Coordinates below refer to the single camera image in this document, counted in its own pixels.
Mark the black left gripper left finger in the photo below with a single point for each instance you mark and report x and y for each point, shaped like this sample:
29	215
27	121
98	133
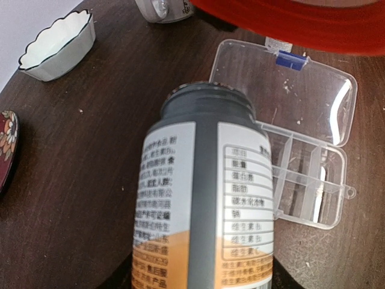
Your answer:
121	277

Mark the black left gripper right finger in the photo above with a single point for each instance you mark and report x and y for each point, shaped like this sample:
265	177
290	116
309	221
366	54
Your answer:
281	277

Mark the clear plastic pill organizer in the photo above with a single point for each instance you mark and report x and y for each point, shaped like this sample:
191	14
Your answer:
307	110

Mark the red floral plate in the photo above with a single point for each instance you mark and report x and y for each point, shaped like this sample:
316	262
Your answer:
10	128

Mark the orange pill bottle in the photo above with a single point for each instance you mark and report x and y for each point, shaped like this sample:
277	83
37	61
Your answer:
343	27

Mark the grey cap pill bottle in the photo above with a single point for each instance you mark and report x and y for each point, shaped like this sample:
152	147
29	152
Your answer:
204	216

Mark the white scalloped bowl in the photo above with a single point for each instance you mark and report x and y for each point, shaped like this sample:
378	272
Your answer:
59	48

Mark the small white pill bottle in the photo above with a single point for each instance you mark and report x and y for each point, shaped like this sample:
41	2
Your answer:
278	45

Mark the floral mug yellow inside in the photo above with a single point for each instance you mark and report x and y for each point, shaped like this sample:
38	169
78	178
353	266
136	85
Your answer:
165	11

